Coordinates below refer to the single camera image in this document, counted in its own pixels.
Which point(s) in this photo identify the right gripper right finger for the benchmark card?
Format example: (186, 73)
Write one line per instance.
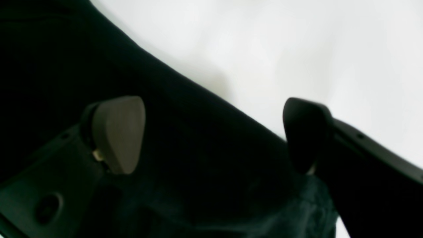
(376, 193)

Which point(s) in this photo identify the black t-shirt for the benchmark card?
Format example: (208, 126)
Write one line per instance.
(206, 170)

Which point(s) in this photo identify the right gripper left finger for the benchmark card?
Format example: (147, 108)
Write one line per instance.
(51, 197)

